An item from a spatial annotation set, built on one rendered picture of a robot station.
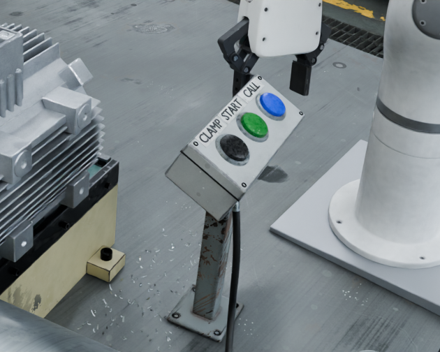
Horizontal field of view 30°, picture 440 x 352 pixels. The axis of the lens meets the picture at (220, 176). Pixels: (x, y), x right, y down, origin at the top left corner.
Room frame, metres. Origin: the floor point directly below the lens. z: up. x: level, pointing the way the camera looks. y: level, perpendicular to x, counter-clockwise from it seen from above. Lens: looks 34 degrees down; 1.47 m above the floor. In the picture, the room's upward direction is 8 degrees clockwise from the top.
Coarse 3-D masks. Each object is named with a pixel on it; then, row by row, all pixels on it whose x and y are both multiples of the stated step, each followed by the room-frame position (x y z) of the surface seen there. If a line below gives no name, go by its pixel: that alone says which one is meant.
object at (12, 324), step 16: (0, 304) 0.33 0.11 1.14; (0, 320) 0.31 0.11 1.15; (16, 320) 0.31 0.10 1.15; (32, 320) 0.32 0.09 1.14; (0, 336) 0.29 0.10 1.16; (16, 336) 0.29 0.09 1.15; (32, 336) 0.30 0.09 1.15; (48, 336) 0.30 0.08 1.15; (64, 336) 0.31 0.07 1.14; (80, 336) 0.32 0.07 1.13
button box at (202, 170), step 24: (240, 96) 0.73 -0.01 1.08; (216, 120) 0.67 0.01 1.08; (240, 120) 0.69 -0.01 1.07; (264, 120) 0.71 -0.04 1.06; (288, 120) 0.73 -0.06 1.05; (192, 144) 0.62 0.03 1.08; (216, 144) 0.64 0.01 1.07; (264, 144) 0.68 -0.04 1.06; (168, 168) 0.63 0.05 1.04; (192, 168) 0.62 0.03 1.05; (216, 168) 0.61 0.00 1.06; (240, 168) 0.63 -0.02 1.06; (264, 168) 0.65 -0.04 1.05; (192, 192) 0.62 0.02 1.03; (216, 192) 0.61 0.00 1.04; (240, 192) 0.60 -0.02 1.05; (216, 216) 0.61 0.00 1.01
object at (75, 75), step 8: (72, 64) 0.72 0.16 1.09; (80, 64) 0.73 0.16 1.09; (64, 72) 0.72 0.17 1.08; (72, 72) 0.71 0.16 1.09; (80, 72) 0.72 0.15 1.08; (88, 72) 0.73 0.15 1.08; (64, 80) 0.72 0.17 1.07; (72, 80) 0.71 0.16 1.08; (80, 80) 0.71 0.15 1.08; (88, 80) 0.72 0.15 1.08; (72, 88) 0.71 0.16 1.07
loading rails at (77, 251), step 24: (96, 168) 0.79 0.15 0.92; (96, 192) 0.75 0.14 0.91; (48, 216) 0.68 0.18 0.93; (72, 216) 0.71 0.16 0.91; (96, 216) 0.76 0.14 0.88; (48, 240) 0.66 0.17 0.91; (72, 240) 0.71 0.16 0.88; (96, 240) 0.76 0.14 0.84; (0, 264) 0.59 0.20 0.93; (24, 264) 0.62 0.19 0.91; (48, 264) 0.66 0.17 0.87; (72, 264) 0.71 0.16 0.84; (96, 264) 0.74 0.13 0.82; (120, 264) 0.75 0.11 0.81; (0, 288) 0.58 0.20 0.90; (24, 288) 0.62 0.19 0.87; (48, 288) 0.66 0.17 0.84; (48, 312) 0.66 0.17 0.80
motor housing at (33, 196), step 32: (32, 32) 0.74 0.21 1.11; (32, 64) 0.70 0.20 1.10; (64, 64) 0.74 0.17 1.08; (32, 96) 0.67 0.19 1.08; (0, 128) 0.62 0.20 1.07; (32, 128) 0.63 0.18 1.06; (64, 128) 0.66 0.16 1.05; (96, 128) 0.71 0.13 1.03; (32, 160) 0.61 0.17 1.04; (64, 160) 0.66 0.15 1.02; (96, 160) 0.72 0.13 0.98; (0, 192) 0.57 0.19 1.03; (32, 192) 0.60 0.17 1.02; (64, 192) 0.66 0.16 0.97; (0, 224) 0.56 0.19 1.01
